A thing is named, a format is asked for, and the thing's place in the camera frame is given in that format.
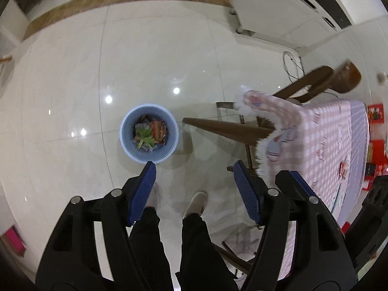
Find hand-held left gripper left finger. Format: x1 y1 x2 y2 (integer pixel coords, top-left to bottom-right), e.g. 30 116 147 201
35 161 175 291

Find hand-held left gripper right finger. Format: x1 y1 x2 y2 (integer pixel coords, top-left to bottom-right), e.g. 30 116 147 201
234 160 359 291

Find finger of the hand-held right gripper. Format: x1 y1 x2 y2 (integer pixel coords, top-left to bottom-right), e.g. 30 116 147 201
275 170 316 203

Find blue plastic waste bin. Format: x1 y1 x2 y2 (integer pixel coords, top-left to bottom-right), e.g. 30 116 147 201
120 104 180 164

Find green vegetable leaves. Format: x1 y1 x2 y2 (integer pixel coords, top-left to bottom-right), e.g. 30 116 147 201
135 125 154 150

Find small red wrapper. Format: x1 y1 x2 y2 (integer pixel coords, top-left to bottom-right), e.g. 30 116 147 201
151 120 167 144

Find person's left shoe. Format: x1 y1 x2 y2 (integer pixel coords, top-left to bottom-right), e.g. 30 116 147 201
148 183 162 210

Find person's shoe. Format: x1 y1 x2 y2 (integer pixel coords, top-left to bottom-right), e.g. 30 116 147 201
182 191 209 219
148 183 162 210

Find pink checkered tablecloth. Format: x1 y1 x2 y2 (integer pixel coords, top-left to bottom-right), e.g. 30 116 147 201
236 89 354 279

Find person's right shoe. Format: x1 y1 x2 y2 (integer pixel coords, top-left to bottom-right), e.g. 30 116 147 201
182 191 209 219

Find person's left leg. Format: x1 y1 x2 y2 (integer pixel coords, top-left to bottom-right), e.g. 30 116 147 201
129 206 174 291

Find person's leg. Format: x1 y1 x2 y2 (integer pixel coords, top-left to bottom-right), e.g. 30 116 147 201
129 206 174 291
175 213 241 291

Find glass table with wooden leg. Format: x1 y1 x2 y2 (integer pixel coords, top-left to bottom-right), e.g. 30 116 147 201
182 100 275 170

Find brown wooden chair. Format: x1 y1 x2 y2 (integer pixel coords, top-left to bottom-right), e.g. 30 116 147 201
221 239 259 279
271 61 363 107

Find lilac grid tablecloth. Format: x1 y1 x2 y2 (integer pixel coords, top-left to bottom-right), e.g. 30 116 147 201
330 99 371 228

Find person's right leg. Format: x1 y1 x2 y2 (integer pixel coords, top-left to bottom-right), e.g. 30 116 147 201
175 213 241 291

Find pink box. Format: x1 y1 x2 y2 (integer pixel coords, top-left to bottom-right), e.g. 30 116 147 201
0 226 25 256

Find white sideboard cabinet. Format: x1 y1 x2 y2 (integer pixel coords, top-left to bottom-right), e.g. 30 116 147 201
226 0 355 49

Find thin black cable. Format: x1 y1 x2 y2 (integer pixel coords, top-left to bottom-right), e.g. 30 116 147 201
283 50 304 81

